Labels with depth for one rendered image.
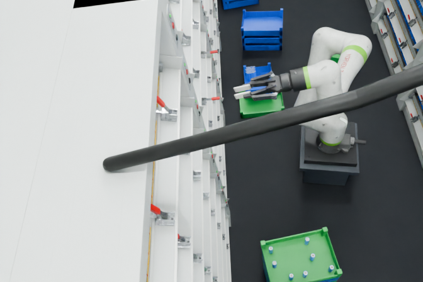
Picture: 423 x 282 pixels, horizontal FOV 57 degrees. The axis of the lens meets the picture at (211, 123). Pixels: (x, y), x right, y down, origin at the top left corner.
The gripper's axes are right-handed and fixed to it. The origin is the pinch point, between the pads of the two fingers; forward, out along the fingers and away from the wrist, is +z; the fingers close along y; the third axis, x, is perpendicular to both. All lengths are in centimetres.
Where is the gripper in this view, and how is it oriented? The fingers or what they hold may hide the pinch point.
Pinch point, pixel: (242, 91)
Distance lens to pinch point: 164.8
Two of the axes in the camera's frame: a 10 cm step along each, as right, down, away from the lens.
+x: -3.2, -4.9, -8.1
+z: -9.5, 1.9, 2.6
